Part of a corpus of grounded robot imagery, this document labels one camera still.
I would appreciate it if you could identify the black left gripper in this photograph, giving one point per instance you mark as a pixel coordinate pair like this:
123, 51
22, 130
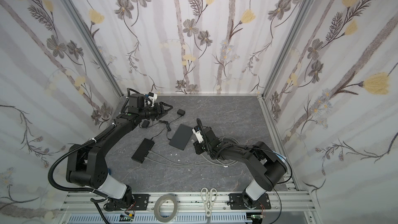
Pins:
158, 110

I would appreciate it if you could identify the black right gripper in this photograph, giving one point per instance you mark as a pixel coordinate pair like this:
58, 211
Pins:
203, 135

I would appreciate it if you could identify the black power adapter with cable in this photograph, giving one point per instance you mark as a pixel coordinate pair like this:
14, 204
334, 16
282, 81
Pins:
155, 129

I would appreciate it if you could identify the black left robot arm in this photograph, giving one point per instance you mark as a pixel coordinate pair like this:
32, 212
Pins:
86, 163

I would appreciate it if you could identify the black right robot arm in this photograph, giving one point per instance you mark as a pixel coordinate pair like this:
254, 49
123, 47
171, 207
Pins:
266, 166

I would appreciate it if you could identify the clear tape roll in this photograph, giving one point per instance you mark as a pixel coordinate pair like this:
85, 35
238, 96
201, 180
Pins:
166, 208

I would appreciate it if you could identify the blue face mask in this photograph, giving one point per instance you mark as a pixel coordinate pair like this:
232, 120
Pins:
281, 157

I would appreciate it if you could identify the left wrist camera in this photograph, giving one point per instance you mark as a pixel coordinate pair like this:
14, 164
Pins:
150, 99

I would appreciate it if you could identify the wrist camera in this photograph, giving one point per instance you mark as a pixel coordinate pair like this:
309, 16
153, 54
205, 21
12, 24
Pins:
150, 99
197, 132

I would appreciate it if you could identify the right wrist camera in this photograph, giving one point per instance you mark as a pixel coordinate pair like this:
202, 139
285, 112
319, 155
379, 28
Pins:
197, 132

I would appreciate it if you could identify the white handled scissors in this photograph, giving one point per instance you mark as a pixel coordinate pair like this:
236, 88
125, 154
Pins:
209, 197

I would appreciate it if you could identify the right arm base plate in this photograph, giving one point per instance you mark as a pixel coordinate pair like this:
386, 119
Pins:
244, 202

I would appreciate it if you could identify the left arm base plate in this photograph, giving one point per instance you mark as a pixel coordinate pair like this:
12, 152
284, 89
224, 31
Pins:
138, 202

